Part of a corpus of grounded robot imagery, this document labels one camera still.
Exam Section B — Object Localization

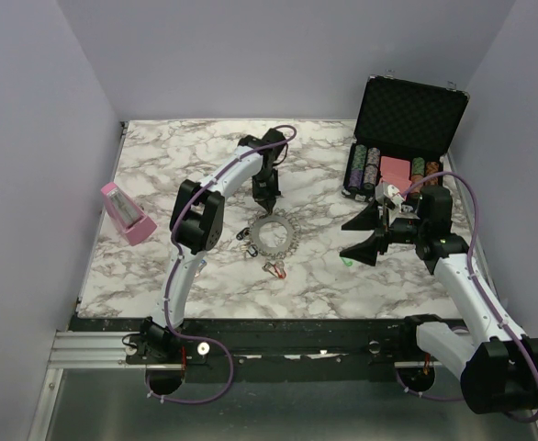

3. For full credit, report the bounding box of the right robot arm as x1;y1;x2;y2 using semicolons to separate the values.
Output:
340;184;538;417

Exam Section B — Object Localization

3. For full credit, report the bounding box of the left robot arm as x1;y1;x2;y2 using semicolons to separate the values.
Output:
140;125;297;363

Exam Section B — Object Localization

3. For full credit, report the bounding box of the black key fob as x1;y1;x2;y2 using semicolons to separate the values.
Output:
236;227;259;258

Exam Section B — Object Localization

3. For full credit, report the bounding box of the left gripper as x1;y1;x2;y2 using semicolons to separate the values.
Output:
252;168;281;211

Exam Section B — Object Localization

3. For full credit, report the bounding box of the pink playing card deck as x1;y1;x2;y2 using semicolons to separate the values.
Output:
379;156;411;192

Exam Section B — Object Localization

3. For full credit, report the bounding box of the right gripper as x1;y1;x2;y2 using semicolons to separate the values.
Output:
341;193;428;266

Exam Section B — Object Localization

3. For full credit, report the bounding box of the metal key ring disc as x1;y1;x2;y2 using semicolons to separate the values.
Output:
248;209;301;259

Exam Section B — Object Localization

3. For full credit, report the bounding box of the red key tag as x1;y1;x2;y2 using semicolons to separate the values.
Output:
263;260;287;279

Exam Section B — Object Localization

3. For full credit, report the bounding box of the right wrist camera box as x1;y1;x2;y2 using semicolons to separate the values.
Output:
375;181;405;214

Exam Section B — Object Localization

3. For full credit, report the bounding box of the black poker chip case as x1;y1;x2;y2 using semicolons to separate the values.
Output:
342;75;469;202

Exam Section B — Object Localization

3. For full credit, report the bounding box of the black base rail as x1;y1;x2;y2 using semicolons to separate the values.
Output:
70;315;443;390

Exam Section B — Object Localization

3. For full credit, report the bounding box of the pink metronome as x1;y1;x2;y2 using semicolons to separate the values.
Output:
101;182;157;246

